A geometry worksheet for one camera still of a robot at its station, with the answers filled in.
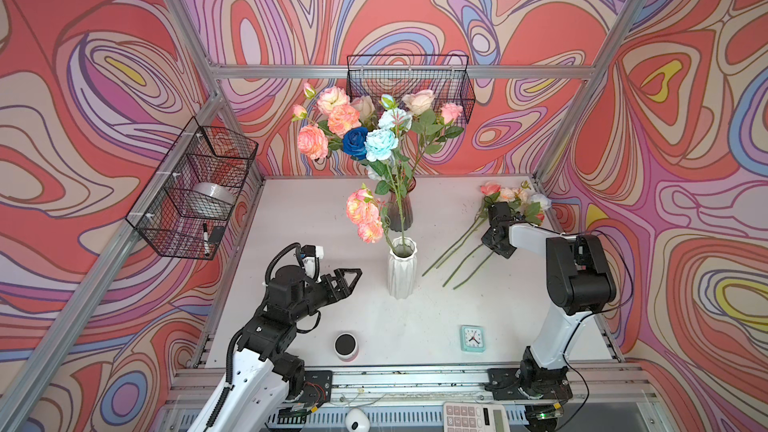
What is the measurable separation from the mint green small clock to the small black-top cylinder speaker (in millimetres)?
293

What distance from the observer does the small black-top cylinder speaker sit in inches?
29.8

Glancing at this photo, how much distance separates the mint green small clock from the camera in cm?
80
